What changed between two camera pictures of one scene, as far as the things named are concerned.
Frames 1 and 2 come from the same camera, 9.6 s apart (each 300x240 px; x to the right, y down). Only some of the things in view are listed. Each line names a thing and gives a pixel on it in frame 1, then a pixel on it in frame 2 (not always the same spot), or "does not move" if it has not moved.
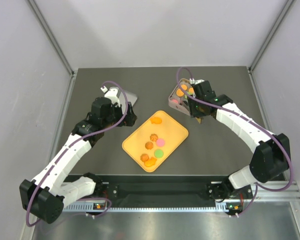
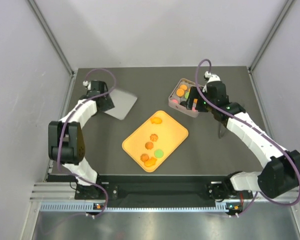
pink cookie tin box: [178, 100] does not move
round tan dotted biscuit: [183, 87] does not move
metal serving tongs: [200, 120] -> [221, 132]
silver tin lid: [131, 97] does not move
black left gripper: [130, 118] -> [109, 104]
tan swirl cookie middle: [149, 145] does not move
